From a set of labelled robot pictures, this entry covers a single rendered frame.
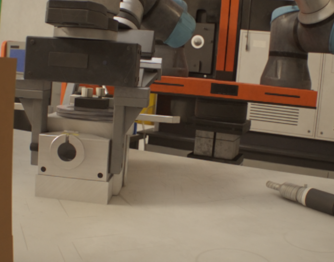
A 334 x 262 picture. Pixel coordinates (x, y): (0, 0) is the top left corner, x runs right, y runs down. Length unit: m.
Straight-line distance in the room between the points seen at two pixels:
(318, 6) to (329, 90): 0.97
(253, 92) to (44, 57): 0.80
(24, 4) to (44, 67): 3.73
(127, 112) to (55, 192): 0.13
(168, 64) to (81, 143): 0.76
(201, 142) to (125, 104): 0.78
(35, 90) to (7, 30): 3.81
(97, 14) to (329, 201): 0.35
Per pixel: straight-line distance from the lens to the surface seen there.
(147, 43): 0.70
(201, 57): 2.19
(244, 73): 2.12
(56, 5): 0.45
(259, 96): 1.23
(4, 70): 0.21
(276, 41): 1.28
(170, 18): 0.84
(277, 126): 2.11
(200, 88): 1.22
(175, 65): 1.26
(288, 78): 1.24
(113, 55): 0.50
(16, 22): 4.27
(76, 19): 0.44
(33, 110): 0.53
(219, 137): 1.25
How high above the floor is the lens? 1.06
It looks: 7 degrees down
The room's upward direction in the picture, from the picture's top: 5 degrees clockwise
